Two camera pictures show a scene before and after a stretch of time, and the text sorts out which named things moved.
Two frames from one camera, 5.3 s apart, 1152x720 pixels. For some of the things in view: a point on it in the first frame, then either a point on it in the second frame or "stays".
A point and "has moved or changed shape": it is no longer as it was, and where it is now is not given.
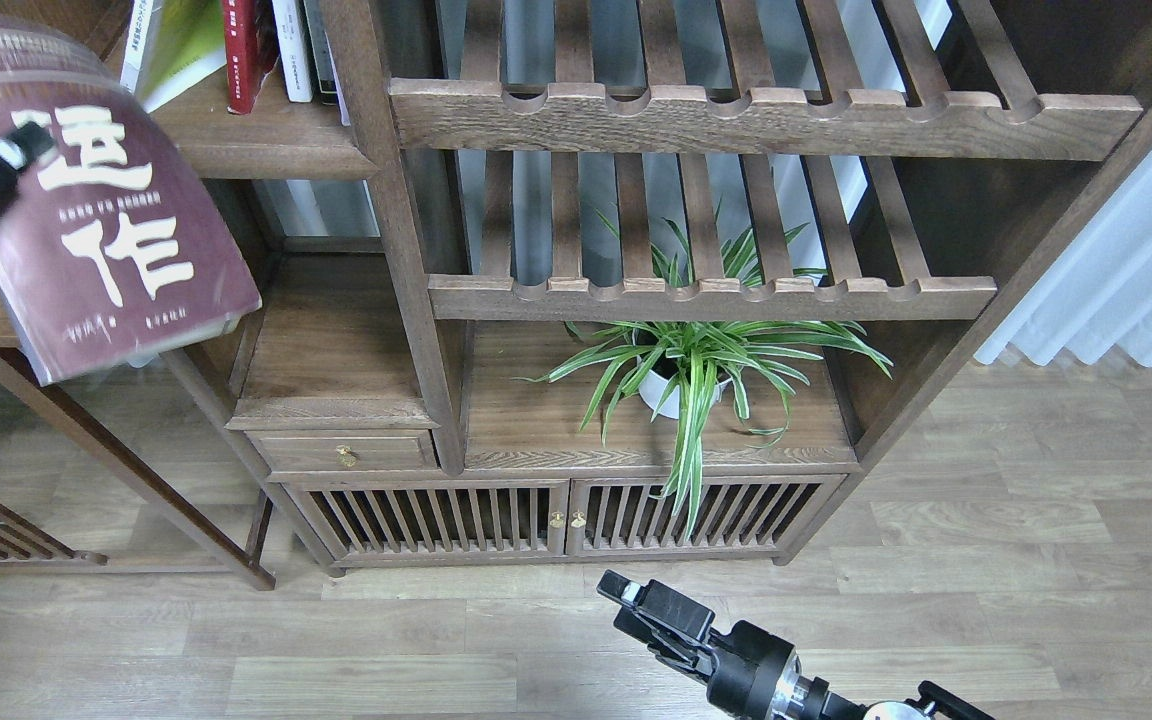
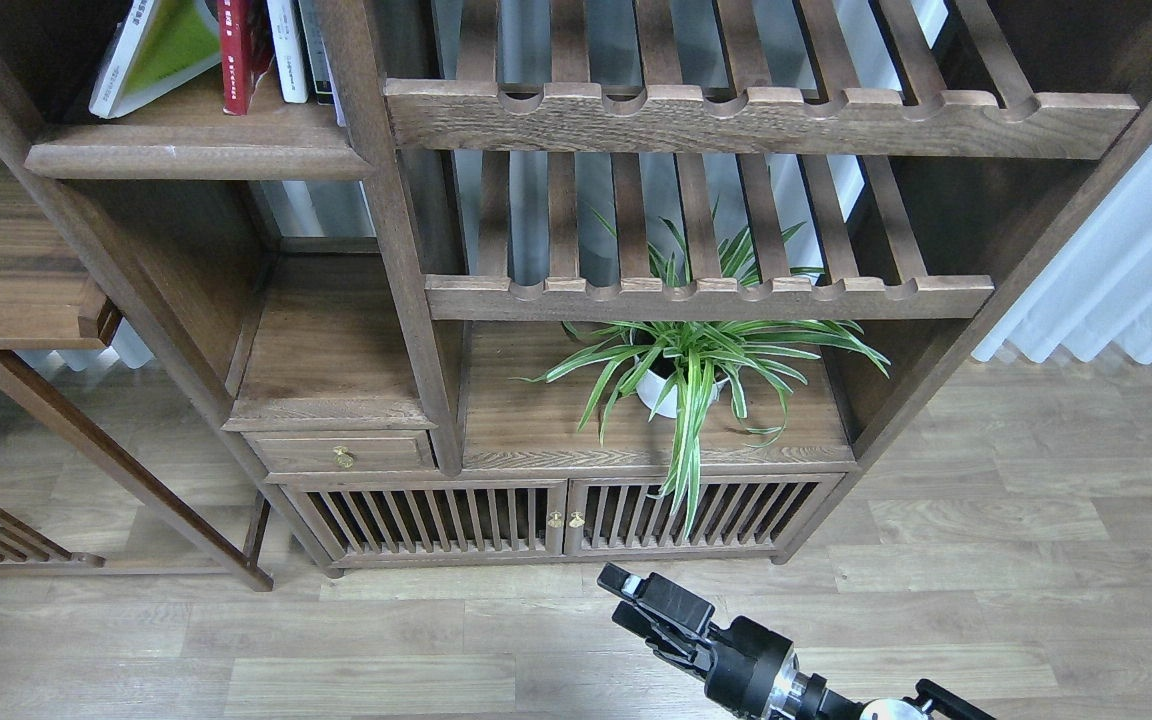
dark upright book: (325, 70) stays
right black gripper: (755, 674) stays
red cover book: (251, 50) stays
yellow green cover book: (170, 44) has moved or changed shape
